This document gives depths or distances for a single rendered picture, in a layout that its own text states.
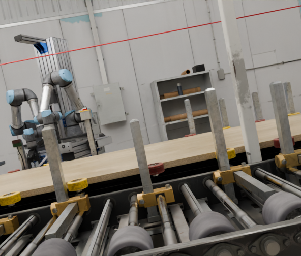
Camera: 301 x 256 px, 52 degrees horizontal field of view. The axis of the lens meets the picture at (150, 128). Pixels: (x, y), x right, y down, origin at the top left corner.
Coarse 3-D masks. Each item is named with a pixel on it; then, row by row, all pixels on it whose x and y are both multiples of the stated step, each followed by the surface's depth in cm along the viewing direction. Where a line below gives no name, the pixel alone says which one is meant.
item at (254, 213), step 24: (264, 168) 121; (120, 192) 120; (192, 192) 121; (240, 192) 122; (0, 216) 119; (24, 216) 119; (48, 216) 120; (96, 216) 120; (144, 216) 121; (192, 216) 112; (72, 240) 113; (192, 240) 65; (216, 240) 63; (240, 240) 65; (264, 240) 64; (288, 240) 64
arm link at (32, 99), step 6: (24, 90) 272; (30, 90) 275; (30, 96) 273; (36, 96) 277; (30, 102) 273; (36, 102) 274; (36, 108) 272; (36, 114) 269; (36, 126) 268; (42, 126) 267
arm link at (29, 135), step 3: (27, 129) 250; (30, 129) 251; (24, 132) 251; (27, 132) 250; (30, 132) 251; (33, 132) 253; (24, 135) 252; (27, 135) 250; (30, 135) 251; (33, 135) 253; (27, 138) 250; (30, 138) 251; (33, 138) 252; (27, 141) 251; (30, 141) 251
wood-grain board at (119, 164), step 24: (168, 144) 187; (192, 144) 166; (240, 144) 135; (264, 144) 131; (48, 168) 189; (72, 168) 168; (96, 168) 151; (120, 168) 137; (0, 192) 137; (24, 192) 129; (48, 192) 129
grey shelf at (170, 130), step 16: (160, 80) 455; (176, 80) 501; (192, 80) 505; (208, 80) 482; (192, 96) 506; (160, 112) 456; (176, 112) 503; (160, 128) 486; (176, 128) 504; (208, 128) 511
